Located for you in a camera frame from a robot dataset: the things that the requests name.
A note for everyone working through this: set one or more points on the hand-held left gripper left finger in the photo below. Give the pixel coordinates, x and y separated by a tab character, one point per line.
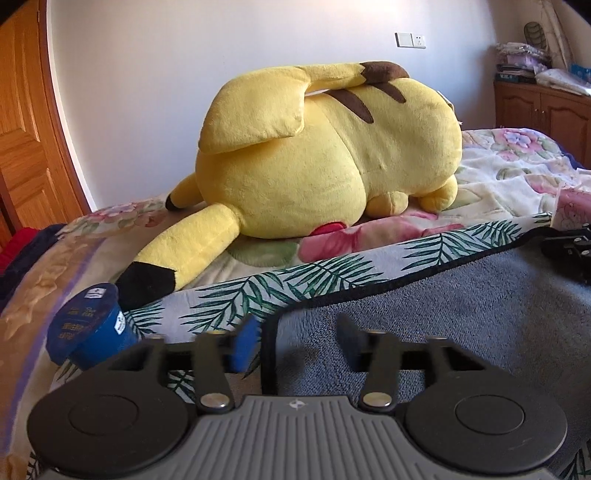
244	345

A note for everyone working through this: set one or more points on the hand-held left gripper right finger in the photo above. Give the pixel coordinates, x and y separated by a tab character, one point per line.
349	342

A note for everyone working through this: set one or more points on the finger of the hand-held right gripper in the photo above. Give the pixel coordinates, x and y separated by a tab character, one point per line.
570	253

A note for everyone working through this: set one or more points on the grey towel with black edge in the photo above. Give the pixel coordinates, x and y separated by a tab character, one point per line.
466	304

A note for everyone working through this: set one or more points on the pink printed pouch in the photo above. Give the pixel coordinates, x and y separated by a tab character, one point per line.
575	208

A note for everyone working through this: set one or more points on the palm leaf printed cloth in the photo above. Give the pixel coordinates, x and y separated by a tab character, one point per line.
295	286

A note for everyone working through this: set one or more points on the floral blanket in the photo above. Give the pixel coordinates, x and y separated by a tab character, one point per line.
503	170

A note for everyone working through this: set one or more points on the wooden cabinet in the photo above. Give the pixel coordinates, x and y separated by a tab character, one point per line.
540	106

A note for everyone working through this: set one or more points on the blue plastic cup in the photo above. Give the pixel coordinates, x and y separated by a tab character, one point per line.
87	328

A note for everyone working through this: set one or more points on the dark book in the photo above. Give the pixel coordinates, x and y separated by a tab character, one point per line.
515	77

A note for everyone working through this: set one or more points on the yellow plush toy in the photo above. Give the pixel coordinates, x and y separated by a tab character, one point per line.
323	157

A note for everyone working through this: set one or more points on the pile of folded cloths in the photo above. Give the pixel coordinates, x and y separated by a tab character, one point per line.
524	56

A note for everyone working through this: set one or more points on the dark blue cloth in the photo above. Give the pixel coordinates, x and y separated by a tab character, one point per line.
27	263

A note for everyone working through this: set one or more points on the red cloth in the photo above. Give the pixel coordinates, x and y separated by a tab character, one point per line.
18	245

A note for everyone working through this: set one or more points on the wooden door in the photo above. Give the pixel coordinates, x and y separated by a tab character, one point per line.
28	115

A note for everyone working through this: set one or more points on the white wall switch plate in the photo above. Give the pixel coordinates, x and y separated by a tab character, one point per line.
411	40

